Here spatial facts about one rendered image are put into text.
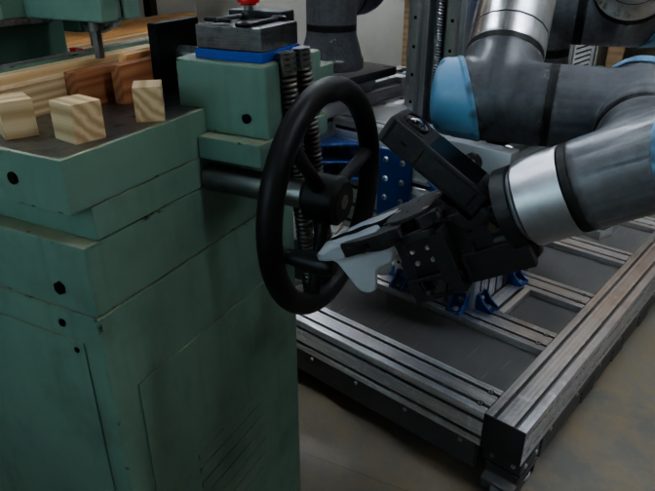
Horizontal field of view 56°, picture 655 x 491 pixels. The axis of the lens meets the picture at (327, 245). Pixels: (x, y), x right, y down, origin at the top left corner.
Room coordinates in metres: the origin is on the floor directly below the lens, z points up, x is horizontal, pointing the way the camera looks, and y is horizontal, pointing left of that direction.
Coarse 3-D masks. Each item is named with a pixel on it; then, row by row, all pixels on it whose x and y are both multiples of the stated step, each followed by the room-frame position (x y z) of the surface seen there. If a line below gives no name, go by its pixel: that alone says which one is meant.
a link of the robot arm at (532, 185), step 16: (528, 160) 0.47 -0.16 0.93; (544, 160) 0.46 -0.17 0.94; (512, 176) 0.47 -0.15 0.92; (528, 176) 0.46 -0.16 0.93; (544, 176) 0.45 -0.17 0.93; (512, 192) 0.46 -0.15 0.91; (528, 192) 0.45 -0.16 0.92; (544, 192) 0.44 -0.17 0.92; (560, 192) 0.44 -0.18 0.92; (512, 208) 0.46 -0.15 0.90; (528, 208) 0.45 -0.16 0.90; (544, 208) 0.44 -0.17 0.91; (560, 208) 0.43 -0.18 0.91; (528, 224) 0.44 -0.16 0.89; (544, 224) 0.44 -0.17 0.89; (560, 224) 0.44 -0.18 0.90; (576, 224) 0.43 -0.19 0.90; (544, 240) 0.45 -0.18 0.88; (560, 240) 0.45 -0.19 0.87
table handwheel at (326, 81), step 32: (320, 96) 0.66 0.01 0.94; (352, 96) 0.73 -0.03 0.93; (288, 128) 0.61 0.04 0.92; (288, 160) 0.60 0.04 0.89; (352, 160) 0.77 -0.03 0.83; (224, 192) 0.75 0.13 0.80; (256, 192) 0.72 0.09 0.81; (288, 192) 0.70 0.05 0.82; (320, 192) 0.67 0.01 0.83; (352, 192) 0.71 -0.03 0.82; (256, 224) 0.58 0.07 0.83; (320, 224) 0.68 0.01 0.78; (352, 224) 0.78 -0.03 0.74; (288, 288) 0.59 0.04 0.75; (320, 288) 0.67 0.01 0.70
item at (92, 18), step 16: (32, 0) 0.85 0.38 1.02; (48, 0) 0.84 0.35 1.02; (64, 0) 0.83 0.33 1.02; (80, 0) 0.81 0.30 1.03; (96, 0) 0.80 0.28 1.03; (112, 0) 0.82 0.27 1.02; (128, 0) 0.84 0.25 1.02; (32, 16) 0.86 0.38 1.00; (48, 16) 0.84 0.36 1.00; (64, 16) 0.83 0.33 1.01; (80, 16) 0.82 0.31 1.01; (96, 16) 0.80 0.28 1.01; (112, 16) 0.82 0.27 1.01; (128, 16) 0.84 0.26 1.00
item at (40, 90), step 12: (12, 84) 0.73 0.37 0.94; (24, 84) 0.73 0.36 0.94; (36, 84) 0.75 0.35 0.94; (48, 84) 0.76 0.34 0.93; (60, 84) 0.78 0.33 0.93; (36, 96) 0.74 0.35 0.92; (48, 96) 0.76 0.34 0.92; (60, 96) 0.77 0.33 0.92; (36, 108) 0.74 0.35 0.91; (48, 108) 0.75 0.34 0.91
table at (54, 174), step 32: (128, 128) 0.69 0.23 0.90; (160, 128) 0.70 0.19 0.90; (192, 128) 0.76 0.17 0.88; (320, 128) 0.86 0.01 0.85; (0, 160) 0.62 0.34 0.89; (32, 160) 0.59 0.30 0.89; (64, 160) 0.58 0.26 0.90; (96, 160) 0.62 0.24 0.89; (128, 160) 0.65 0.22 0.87; (160, 160) 0.70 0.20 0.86; (224, 160) 0.74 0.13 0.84; (256, 160) 0.72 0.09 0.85; (0, 192) 0.62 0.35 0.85; (32, 192) 0.60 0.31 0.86; (64, 192) 0.58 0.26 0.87; (96, 192) 0.61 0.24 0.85
